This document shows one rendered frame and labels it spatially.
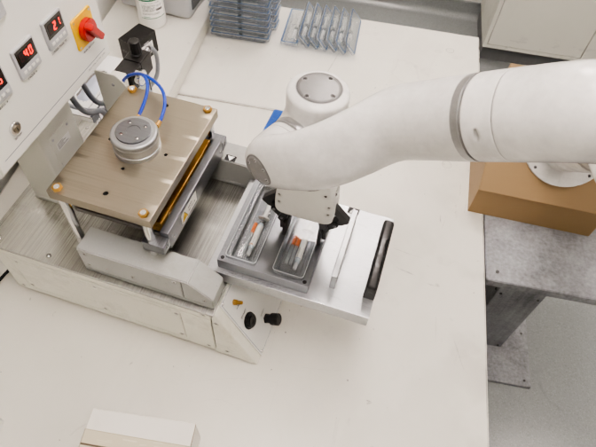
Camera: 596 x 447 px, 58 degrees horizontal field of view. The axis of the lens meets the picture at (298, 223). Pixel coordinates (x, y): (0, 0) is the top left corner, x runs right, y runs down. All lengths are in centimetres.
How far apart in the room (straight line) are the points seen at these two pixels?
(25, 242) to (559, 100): 92
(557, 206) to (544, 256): 12
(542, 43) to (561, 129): 265
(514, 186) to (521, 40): 184
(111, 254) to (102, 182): 13
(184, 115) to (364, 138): 46
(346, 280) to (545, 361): 131
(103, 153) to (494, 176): 86
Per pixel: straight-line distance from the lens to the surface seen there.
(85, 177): 93
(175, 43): 171
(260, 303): 109
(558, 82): 51
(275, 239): 96
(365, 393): 111
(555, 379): 215
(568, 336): 225
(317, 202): 84
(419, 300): 122
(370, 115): 62
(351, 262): 97
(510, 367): 208
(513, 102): 52
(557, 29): 311
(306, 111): 69
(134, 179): 91
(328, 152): 62
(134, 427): 101
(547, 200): 137
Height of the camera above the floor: 179
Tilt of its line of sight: 54 degrees down
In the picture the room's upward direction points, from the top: 5 degrees clockwise
